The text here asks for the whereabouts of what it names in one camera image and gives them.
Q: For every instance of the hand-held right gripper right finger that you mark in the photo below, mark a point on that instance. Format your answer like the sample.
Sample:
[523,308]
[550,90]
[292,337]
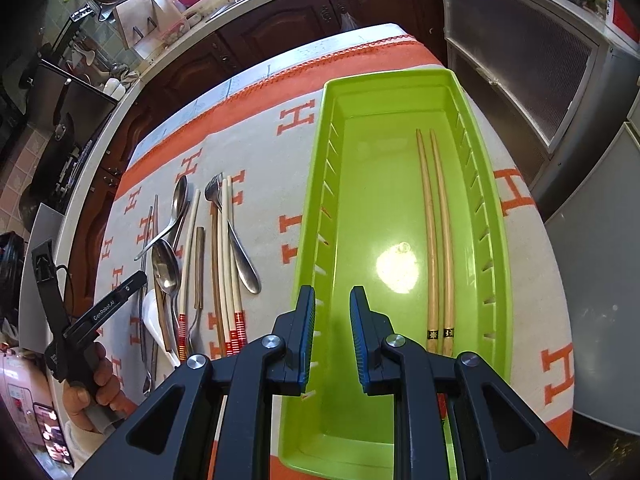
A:
[361,340]

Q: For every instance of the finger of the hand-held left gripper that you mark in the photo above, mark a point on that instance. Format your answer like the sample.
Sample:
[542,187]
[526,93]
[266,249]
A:
[95,320]
[50,290]

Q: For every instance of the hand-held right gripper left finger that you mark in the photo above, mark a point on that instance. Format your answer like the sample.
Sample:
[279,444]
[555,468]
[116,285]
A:
[306,340]

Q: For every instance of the white ceramic spoon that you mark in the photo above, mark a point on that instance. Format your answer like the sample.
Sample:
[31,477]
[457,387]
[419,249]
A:
[152,317]

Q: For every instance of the steel chopstick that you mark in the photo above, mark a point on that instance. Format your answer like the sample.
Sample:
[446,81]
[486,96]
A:
[145,350]
[154,365]

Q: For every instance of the large steel spoon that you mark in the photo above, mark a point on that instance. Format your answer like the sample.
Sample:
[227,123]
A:
[165,270]
[180,197]

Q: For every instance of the steel fork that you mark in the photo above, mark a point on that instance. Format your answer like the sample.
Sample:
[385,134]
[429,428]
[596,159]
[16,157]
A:
[247,275]

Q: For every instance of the white chopstick red stripes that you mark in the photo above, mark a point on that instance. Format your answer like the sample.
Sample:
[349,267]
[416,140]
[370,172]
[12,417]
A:
[227,270]
[235,270]
[189,270]

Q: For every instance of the dark brown wooden chopstick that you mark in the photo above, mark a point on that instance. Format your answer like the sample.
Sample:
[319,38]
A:
[216,280]

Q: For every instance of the green plastic tray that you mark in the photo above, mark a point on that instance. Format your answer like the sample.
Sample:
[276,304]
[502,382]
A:
[380,185]

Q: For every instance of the person's left forearm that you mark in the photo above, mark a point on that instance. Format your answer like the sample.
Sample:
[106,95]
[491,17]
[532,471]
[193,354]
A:
[82,452]

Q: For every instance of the person's left hand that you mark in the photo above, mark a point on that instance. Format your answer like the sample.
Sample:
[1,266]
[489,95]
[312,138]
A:
[107,380]

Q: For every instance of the steel splash panel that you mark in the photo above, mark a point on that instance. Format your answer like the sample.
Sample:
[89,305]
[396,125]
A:
[45,240]

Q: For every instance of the pink rice cooker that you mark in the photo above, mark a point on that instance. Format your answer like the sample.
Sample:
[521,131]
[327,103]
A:
[17,395]

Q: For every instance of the smartphone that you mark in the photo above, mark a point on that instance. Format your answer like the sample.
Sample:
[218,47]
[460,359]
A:
[50,430]

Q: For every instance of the light wooden chopstick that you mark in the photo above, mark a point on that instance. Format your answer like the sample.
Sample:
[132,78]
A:
[428,240]
[444,240]

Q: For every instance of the orange beige printed blanket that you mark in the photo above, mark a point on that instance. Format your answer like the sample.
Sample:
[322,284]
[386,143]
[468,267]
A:
[280,180]

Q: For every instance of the wooden cutting board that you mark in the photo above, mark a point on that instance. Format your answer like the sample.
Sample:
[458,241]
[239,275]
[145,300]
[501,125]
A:
[142,20]

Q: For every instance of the hanging plastic bag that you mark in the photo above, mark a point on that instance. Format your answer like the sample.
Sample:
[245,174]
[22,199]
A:
[348,22]

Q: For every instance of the red label box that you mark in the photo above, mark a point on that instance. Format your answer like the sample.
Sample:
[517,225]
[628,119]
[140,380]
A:
[625,17]

